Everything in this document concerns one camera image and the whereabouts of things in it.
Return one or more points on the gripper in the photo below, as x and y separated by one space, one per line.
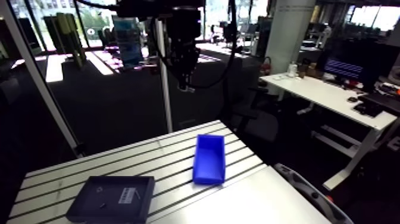
184 40

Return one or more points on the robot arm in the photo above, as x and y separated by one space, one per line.
150 7

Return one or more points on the blue bin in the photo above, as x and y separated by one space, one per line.
208 162

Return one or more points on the black tray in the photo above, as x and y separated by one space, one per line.
109 200

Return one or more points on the short steel bolt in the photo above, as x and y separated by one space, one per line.
102 205

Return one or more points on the white pillar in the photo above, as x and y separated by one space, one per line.
289 34

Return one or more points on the black office chair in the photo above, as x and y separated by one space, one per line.
259 122

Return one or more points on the clear bottle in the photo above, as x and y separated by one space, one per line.
292 70

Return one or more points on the white desk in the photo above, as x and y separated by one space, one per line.
331 97

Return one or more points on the black monitor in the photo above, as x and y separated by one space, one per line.
350 65

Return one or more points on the black computer mouse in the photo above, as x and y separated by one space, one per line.
352 99

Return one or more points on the black keyboard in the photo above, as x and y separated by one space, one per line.
368 109

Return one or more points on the pale holed strip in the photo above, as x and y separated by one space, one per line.
309 194

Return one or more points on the upright aluminium frame post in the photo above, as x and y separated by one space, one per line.
165 94

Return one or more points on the slanted aluminium frame post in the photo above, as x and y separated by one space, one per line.
40 81

